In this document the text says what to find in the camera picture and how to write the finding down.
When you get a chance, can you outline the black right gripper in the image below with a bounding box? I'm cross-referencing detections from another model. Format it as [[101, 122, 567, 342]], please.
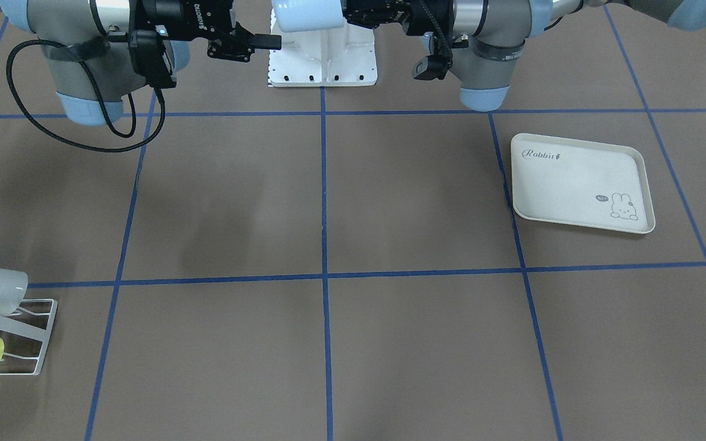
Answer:
[[135, 1, 282, 62]]

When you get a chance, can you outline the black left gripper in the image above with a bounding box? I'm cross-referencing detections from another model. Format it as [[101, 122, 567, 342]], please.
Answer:
[[342, 1, 453, 36]]

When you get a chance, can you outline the blue plastic cup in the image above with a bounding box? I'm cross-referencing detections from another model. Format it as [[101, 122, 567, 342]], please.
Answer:
[[271, 1, 346, 32]]

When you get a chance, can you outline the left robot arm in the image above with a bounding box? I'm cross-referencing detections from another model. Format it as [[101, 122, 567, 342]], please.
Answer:
[[341, 1, 605, 112]]

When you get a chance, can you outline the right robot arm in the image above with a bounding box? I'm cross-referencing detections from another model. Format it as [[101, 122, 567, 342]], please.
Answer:
[[0, 1, 282, 126]]

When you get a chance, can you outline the cream plastic tray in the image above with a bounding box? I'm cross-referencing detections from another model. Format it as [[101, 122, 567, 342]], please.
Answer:
[[511, 133, 656, 235]]

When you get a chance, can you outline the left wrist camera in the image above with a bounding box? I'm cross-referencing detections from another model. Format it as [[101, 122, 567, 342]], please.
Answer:
[[412, 54, 453, 81]]

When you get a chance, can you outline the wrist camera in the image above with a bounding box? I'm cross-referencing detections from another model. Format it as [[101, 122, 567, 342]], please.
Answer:
[[127, 29, 177, 89], [412, 54, 453, 81]]

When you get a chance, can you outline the white camera pillar base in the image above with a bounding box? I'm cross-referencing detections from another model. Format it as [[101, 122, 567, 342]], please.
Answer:
[[267, 6, 378, 88]]

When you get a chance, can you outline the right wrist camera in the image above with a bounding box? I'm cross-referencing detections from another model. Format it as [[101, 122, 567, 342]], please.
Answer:
[[127, 29, 177, 89]]

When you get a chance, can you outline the white wire cup rack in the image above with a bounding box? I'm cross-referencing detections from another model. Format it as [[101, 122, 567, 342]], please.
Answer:
[[0, 298, 59, 376]]

